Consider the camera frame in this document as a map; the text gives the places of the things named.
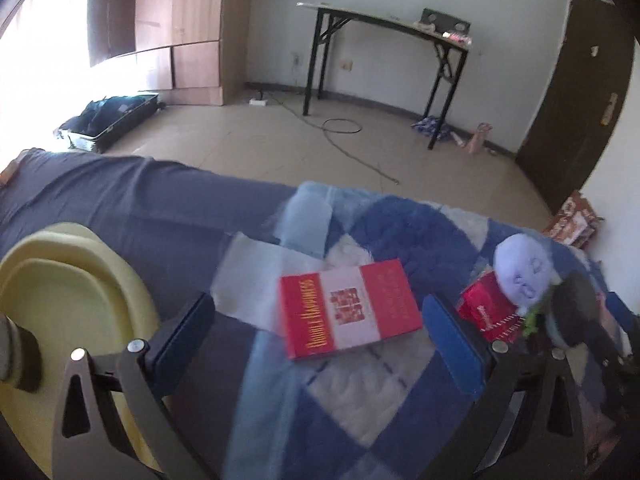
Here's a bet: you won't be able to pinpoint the light purple plush toy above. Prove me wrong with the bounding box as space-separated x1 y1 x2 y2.
492 233 552 318

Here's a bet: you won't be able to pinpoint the black floor cable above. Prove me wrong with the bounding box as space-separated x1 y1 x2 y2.
259 90 402 187

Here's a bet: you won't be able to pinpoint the pink carton on floor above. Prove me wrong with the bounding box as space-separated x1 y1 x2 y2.
466 122 492 154

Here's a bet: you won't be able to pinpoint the pink items on table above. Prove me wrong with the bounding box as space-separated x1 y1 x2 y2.
442 30 472 48

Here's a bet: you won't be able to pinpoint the black folding table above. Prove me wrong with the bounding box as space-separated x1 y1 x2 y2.
296 1 471 148

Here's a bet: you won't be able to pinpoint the blue white checkered blanket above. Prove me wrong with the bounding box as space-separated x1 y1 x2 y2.
212 182 515 479

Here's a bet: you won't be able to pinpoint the open black suitcase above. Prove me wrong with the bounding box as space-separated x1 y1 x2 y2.
53 93 166 154

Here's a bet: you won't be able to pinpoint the wooden wardrobe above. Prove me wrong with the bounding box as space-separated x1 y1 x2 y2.
87 0 252 106

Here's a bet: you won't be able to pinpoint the printed cardboard box by wall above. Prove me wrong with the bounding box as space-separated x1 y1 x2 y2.
542 191 604 249

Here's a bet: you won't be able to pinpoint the black round foam disc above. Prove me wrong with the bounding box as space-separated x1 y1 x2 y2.
546 271 606 348

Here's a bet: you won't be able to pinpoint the red white cigarette carton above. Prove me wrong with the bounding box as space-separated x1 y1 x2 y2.
280 259 422 360

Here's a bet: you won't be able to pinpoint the red gift box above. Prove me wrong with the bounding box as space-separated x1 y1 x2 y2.
458 271 524 344

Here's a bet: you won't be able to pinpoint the blue checkered cloth on floor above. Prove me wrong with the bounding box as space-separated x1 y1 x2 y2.
411 116 452 141

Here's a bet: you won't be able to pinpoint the dark blue bed sheet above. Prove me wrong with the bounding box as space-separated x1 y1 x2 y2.
1 150 294 474

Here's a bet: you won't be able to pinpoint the yellow plastic basin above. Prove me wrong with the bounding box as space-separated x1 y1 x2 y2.
1 223 160 476

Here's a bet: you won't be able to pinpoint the dark brown door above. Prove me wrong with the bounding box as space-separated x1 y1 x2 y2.
516 0 634 214

